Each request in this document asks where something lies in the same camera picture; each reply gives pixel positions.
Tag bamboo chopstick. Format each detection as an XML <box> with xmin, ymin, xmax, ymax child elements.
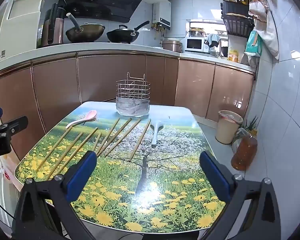
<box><xmin>104</xmin><ymin>119</ymin><xmax>142</xmax><ymax>157</ymax></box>
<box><xmin>96</xmin><ymin>118</ymin><xmax>120</xmax><ymax>157</ymax></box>
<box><xmin>91</xmin><ymin>132</ymin><xmax>102</xmax><ymax>153</ymax></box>
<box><xmin>45</xmin><ymin>132</ymin><xmax>84</xmax><ymax>181</ymax></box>
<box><xmin>129</xmin><ymin>119</ymin><xmax>151</xmax><ymax>161</ymax></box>
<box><xmin>99</xmin><ymin>118</ymin><xmax>132</xmax><ymax>157</ymax></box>
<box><xmin>54</xmin><ymin>127</ymin><xmax>98</xmax><ymax>178</ymax></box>
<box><xmin>36</xmin><ymin>129</ymin><xmax>73</xmax><ymax>172</ymax></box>

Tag black wall rack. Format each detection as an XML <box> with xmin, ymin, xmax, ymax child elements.
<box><xmin>218</xmin><ymin>0</ymin><xmax>256</xmax><ymax>37</ymax></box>

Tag beige trash bin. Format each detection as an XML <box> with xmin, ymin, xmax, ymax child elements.
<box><xmin>215</xmin><ymin>110</ymin><xmax>244</xmax><ymax>145</ymax></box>

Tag teal package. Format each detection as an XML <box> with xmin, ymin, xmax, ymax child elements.
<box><xmin>244</xmin><ymin>30</ymin><xmax>263</xmax><ymax>57</ymax></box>

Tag yellow pot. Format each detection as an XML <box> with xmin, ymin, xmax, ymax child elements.
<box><xmin>188</xmin><ymin>27</ymin><xmax>206</xmax><ymax>38</ymax></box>

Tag black wok with lid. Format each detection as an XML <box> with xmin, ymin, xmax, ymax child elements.
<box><xmin>106</xmin><ymin>20</ymin><xmax>150</xmax><ymax>43</ymax></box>

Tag orange oil jug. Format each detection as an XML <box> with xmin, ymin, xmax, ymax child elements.
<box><xmin>231</xmin><ymin>133</ymin><xmax>258</xmax><ymax>171</ymax></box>

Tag pink ceramic spoon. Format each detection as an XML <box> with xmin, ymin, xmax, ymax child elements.
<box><xmin>65</xmin><ymin>110</ymin><xmax>98</xmax><ymax>129</ymax></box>

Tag white kitchen countertop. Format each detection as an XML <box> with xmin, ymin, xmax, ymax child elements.
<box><xmin>0</xmin><ymin>42</ymin><xmax>256</xmax><ymax>76</ymax></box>

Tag white red plastic bag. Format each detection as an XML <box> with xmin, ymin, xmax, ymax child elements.
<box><xmin>0</xmin><ymin>152</ymin><xmax>23</xmax><ymax>188</ymax></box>

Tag yellow oil bottle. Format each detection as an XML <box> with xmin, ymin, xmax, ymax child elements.
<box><xmin>227</xmin><ymin>47</ymin><xmax>240</xmax><ymax>63</ymax></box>

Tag grey cloth wrap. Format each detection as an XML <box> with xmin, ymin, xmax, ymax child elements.
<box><xmin>116</xmin><ymin>96</ymin><xmax>150</xmax><ymax>118</ymax></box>

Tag green onions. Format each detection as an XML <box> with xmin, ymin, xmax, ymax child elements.
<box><xmin>242</xmin><ymin>116</ymin><xmax>259</xmax><ymax>136</ymax></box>

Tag white hanging plastic bags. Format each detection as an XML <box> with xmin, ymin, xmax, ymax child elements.
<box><xmin>248</xmin><ymin>0</ymin><xmax>280</xmax><ymax>61</ymax></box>

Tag copper rice cooker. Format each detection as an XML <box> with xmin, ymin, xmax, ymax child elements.
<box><xmin>162</xmin><ymin>38</ymin><xmax>183</xmax><ymax>53</ymax></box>

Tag white refrigerator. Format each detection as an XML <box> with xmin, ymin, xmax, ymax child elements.
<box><xmin>0</xmin><ymin>0</ymin><xmax>47</xmax><ymax>64</ymax></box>

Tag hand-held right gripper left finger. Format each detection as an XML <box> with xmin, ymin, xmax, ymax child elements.
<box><xmin>11</xmin><ymin>151</ymin><xmax>98</xmax><ymax>240</ymax></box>

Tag hanging towel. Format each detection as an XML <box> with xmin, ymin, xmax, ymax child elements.
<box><xmin>204</xmin><ymin>33</ymin><xmax>222</xmax><ymax>48</ymax></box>

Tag white ceramic spoon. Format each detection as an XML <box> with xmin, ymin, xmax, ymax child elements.
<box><xmin>151</xmin><ymin>120</ymin><xmax>163</xmax><ymax>148</ymax></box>

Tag wire utensil holder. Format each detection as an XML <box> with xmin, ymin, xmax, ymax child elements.
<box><xmin>115</xmin><ymin>72</ymin><xmax>151</xmax><ymax>118</ymax></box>

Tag bronze wok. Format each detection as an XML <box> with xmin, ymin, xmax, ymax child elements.
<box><xmin>65</xmin><ymin>12</ymin><xmax>106</xmax><ymax>43</ymax></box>

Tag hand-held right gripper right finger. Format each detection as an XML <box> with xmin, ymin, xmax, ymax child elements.
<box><xmin>199</xmin><ymin>150</ymin><xmax>283</xmax><ymax>240</ymax></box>

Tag white microwave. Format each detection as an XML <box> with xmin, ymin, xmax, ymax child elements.
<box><xmin>184</xmin><ymin>37</ymin><xmax>210</xmax><ymax>54</ymax></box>

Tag white water heater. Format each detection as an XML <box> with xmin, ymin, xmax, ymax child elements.
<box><xmin>152</xmin><ymin>1</ymin><xmax>172</xmax><ymax>28</ymax></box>

